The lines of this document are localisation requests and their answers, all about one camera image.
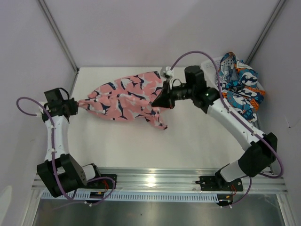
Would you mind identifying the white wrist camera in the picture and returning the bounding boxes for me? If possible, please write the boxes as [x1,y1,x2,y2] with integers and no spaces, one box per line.
[159,66,174,80]
[36,101,51,121]

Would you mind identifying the right aluminium frame post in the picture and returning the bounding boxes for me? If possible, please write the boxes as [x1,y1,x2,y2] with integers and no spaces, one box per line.
[246,0,288,65]

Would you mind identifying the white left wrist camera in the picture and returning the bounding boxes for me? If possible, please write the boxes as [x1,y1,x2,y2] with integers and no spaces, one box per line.
[36,101,51,121]

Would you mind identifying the white slotted cable duct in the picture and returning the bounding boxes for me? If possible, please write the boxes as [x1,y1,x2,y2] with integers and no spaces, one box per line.
[41,191,232,203]

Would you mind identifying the white plastic basket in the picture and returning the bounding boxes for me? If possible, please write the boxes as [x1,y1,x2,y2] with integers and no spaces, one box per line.
[200,56,264,91]

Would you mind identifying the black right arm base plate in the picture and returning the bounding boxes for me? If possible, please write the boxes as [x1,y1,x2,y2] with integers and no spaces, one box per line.
[195,176,244,192]

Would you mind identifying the aluminium mounting rail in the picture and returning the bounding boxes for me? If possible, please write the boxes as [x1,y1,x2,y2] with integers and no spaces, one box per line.
[31,167,288,195]

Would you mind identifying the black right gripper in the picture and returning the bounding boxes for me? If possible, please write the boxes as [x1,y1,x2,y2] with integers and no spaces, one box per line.
[151,80,195,110]

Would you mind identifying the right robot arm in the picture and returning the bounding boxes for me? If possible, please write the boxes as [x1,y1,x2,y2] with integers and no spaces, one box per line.
[151,66,277,190]

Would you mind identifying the left aluminium frame post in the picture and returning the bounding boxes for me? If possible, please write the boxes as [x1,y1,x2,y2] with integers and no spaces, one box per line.
[36,0,79,73]

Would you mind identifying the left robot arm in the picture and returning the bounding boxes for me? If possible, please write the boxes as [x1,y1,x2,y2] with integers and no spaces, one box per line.
[37,88,102,199]

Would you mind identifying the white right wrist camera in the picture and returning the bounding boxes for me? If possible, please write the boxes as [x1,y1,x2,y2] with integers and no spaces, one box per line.
[159,66,174,80]

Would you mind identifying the pink shark print shorts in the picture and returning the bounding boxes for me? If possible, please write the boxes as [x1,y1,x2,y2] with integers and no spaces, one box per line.
[78,71,167,130]

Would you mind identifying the blue orange patterned shorts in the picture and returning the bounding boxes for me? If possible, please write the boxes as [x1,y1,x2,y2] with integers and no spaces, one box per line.
[215,52,266,123]

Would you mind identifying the aluminium frame post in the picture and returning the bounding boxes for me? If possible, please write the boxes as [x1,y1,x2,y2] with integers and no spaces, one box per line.
[246,0,288,65]
[36,0,79,73]

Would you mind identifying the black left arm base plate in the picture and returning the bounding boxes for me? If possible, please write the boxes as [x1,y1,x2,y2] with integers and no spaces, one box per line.
[87,174,117,190]

